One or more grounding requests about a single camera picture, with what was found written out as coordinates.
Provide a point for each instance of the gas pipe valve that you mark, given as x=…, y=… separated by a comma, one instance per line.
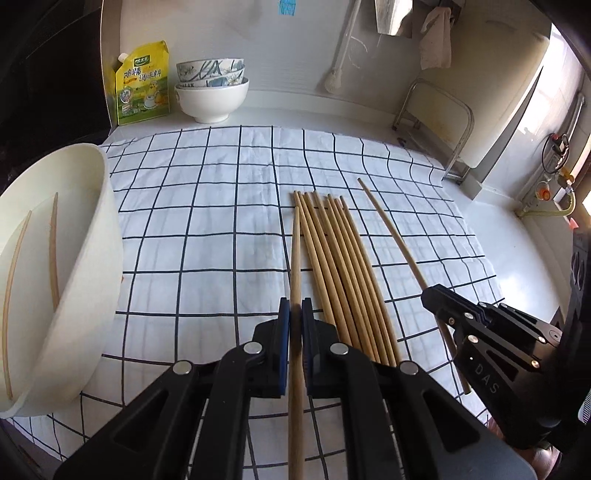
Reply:
x=556, y=147

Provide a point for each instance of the shiny metal plate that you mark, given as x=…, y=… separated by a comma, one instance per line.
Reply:
x=392, y=16

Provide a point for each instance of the blue patterned ceramic bowl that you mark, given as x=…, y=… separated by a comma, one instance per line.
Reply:
x=210, y=67
x=212, y=81

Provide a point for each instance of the dark kitchen appliance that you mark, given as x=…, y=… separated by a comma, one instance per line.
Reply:
x=46, y=69

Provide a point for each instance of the white black checkered cloth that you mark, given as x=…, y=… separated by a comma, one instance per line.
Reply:
x=207, y=230

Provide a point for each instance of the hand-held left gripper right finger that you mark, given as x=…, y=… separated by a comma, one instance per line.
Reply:
x=308, y=344

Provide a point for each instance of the plain white bowl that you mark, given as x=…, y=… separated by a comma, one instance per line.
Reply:
x=212, y=101

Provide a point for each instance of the white hanging rag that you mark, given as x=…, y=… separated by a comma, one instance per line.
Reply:
x=436, y=41

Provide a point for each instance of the row of wooden chopsticks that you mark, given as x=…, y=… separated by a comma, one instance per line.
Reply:
x=332, y=277

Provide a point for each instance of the blue sticker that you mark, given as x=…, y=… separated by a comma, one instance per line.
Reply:
x=286, y=7

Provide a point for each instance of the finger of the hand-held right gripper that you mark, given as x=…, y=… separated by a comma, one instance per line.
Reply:
x=498, y=348
x=443, y=300

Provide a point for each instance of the steel tube rack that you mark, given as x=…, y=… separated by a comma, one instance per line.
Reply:
x=463, y=143

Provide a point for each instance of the yellow seasoning pouch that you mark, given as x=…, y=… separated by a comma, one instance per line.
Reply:
x=143, y=92

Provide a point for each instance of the person's right hand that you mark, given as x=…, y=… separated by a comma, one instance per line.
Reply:
x=538, y=464

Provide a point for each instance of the window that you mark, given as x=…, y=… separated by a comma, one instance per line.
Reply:
x=582, y=138

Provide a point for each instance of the long wooden chopstick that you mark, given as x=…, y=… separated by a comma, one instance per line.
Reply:
x=51, y=258
x=392, y=235
x=295, y=258
x=19, y=244

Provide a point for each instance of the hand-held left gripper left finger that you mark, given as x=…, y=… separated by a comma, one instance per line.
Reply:
x=282, y=344

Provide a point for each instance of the white plastic container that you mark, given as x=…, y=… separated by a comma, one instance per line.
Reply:
x=83, y=258

